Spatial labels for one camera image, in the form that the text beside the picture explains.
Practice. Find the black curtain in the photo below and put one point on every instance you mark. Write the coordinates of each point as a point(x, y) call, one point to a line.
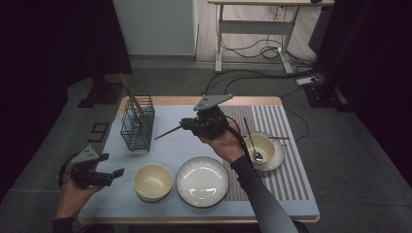
point(382, 64)
point(48, 64)

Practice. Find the black floor marker frame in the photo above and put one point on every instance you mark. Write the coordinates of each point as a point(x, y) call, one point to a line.
point(100, 123)

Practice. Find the brown striped placemat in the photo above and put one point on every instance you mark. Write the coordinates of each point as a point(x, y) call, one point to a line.
point(291, 181)

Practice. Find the light brown wooden chopstick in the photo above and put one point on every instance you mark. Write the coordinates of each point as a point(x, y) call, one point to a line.
point(128, 86)

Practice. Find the dark chopstick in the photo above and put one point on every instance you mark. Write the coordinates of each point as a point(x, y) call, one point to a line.
point(281, 138)
point(166, 133)

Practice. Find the pale grey cabinet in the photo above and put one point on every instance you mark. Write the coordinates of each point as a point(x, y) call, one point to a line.
point(155, 26)

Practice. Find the black stand base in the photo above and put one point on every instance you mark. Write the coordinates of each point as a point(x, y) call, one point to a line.
point(324, 97)
point(103, 93)

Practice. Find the white power strip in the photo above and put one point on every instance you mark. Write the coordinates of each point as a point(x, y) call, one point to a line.
point(306, 81)

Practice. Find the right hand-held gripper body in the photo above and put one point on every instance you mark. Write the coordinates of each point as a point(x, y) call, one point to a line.
point(210, 124)

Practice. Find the metal spoon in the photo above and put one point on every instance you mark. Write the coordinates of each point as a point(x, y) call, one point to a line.
point(257, 157)

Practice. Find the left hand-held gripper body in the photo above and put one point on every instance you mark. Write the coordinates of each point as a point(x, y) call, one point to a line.
point(89, 176)

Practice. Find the cream ceramic bowl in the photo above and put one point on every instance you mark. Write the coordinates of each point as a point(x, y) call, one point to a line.
point(152, 181)
point(264, 145)

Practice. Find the light blue table mat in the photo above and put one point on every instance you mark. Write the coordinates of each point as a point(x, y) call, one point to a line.
point(184, 149)

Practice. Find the person's right hand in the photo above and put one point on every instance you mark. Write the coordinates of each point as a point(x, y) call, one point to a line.
point(226, 145)

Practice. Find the person's left hand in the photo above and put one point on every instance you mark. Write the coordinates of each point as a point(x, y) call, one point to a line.
point(73, 200)

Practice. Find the white plate with dark rim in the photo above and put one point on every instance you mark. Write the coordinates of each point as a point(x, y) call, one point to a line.
point(202, 181)

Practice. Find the small bowl with spoon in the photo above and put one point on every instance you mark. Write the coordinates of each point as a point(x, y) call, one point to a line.
point(275, 161)

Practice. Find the white-framed desk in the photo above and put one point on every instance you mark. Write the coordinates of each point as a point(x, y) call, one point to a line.
point(256, 27)

